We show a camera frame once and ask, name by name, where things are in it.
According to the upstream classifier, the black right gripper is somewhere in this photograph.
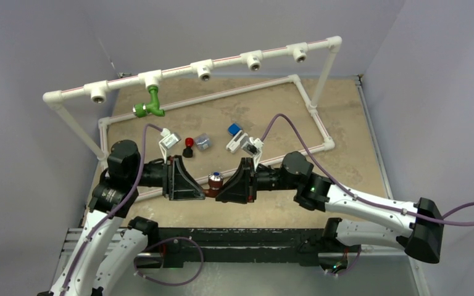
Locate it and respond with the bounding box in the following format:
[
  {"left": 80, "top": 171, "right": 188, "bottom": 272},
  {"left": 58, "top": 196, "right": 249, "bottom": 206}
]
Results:
[{"left": 217, "top": 158, "right": 299, "bottom": 205}]

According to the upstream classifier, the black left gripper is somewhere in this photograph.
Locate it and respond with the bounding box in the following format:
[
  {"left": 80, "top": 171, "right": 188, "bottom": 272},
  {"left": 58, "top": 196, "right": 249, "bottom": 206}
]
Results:
[{"left": 129, "top": 154, "right": 206, "bottom": 199}]

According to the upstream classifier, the brown copper faucet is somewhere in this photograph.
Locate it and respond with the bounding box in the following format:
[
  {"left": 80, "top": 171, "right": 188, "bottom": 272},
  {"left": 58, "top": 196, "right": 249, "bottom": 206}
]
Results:
[{"left": 204, "top": 172, "right": 224, "bottom": 198}]

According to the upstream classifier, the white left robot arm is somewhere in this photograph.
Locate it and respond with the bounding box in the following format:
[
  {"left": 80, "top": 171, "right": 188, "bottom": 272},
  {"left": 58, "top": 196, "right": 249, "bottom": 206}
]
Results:
[{"left": 44, "top": 140, "right": 206, "bottom": 295}]

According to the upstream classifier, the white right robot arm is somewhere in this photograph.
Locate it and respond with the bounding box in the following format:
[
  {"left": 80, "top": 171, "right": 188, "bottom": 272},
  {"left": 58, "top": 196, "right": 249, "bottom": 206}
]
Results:
[{"left": 215, "top": 151, "right": 444, "bottom": 264}]

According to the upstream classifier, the red and black faucet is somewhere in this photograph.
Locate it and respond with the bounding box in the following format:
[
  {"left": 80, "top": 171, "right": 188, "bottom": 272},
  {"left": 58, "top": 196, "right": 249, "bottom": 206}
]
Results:
[{"left": 182, "top": 138, "right": 194, "bottom": 158}]

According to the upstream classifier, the clear grey faucet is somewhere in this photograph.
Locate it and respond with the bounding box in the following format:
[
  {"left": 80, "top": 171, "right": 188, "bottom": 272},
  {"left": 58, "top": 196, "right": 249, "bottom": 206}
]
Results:
[{"left": 194, "top": 133, "right": 212, "bottom": 151}]

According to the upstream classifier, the blue and white faucet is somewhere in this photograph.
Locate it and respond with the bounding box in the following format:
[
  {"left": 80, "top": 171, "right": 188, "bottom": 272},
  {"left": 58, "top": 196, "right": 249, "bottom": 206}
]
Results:
[{"left": 226, "top": 123, "right": 248, "bottom": 154}]

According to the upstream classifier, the green faucet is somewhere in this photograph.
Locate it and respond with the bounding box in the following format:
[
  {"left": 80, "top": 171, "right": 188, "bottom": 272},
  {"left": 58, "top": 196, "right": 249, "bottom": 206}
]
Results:
[{"left": 132, "top": 85, "right": 165, "bottom": 118}]

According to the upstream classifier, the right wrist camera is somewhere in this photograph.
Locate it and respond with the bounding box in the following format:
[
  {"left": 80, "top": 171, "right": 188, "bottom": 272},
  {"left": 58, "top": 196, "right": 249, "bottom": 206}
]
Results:
[{"left": 241, "top": 134, "right": 264, "bottom": 170}]

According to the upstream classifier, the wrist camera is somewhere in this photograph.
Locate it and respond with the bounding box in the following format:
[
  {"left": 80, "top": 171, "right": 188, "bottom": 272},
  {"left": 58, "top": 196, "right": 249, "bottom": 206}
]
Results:
[
  {"left": 241, "top": 134, "right": 264, "bottom": 170},
  {"left": 158, "top": 128, "right": 181, "bottom": 159}
]

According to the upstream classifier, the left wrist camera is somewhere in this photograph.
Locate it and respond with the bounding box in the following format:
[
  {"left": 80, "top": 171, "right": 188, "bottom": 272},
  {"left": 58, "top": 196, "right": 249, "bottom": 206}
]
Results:
[{"left": 158, "top": 128, "right": 181, "bottom": 159}]

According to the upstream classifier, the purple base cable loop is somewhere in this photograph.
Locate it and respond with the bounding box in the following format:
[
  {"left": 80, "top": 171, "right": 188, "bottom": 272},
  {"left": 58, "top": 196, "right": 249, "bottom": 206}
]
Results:
[{"left": 133, "top": 237, "right": 204, "bottom": 287}]

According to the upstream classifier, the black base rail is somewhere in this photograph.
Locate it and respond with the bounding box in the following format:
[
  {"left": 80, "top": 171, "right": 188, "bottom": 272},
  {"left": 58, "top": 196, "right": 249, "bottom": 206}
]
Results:
[{"left": 120, "top": 227, "right": 362, "bottom": 269}]

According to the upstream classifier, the aluminium frame rail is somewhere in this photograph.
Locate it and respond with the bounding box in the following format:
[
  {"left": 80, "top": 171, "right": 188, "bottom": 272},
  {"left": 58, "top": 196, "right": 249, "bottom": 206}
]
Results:
[{"left": 46, "top": 229, "right": 160, "bottom": 295}]

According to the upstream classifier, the white PVC pipe frame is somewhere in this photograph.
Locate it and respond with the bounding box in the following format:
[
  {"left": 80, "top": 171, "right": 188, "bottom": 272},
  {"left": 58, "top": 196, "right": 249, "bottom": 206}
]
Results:
[{"left": 43, "top": 36, "right": 343, "bottom": 168}]

